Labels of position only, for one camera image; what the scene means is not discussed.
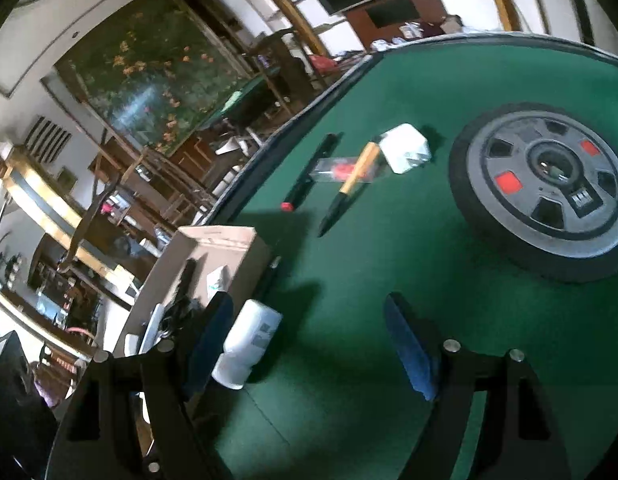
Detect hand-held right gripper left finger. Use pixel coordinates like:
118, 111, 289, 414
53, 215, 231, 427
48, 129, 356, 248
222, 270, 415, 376
44, 290, 235, 480

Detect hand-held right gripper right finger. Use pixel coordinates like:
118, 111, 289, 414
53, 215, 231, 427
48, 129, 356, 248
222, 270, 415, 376
383, 292, 572, 480

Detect white bottle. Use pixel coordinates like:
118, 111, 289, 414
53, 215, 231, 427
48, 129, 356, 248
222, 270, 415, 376
211, 299, 283, 391

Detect cardboard box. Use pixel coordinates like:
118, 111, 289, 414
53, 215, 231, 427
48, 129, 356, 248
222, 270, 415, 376
112, 225, 275, 361

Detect white squeeze tube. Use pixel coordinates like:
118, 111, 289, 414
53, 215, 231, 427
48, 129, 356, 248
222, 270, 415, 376
206, 266, 230, 306

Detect grey round table control panel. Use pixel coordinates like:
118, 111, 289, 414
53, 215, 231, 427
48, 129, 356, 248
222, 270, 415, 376
449, 103, 618, 284

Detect wooden chair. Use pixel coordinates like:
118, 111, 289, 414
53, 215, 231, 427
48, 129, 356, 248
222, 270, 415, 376
246, 29, 335, 106
92, 137, 225, 226
56, 177, 162, 281

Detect curved wooden counter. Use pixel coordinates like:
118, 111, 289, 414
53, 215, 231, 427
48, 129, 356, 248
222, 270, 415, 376
0, 147, 140, 361

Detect orange black pen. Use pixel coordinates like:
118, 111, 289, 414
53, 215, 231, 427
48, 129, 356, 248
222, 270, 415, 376
317, 141, 381, 238

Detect black pen red tip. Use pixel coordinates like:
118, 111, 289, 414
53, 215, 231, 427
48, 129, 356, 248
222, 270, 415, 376
280, 132, 340, 211

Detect clear packet red contents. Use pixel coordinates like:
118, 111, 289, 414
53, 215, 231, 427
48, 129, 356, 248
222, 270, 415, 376
309, 156, 377, 183

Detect white power adapter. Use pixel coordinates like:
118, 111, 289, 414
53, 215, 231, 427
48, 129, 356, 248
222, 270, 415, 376
378, 123, 433, 175

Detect black slatted vent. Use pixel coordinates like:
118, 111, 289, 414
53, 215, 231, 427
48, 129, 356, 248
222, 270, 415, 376
26, 115, 72, 163

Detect green-topped mahjong table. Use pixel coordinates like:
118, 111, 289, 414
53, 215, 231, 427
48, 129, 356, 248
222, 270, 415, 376
209, 72, 295, 128

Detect large floral painting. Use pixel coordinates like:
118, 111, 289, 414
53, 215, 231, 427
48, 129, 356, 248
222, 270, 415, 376
54, 0, 262, 156

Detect pile of household clutter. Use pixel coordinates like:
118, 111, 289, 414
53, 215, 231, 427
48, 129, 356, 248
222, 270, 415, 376
371, 15, 464, 53

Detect black rectangular wall panel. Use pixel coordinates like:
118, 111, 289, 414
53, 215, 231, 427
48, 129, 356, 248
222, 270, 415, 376
366, 0, 421, 29

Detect wooden wall frame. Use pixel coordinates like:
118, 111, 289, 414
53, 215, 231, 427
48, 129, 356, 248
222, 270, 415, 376
239, 0, 522, 58

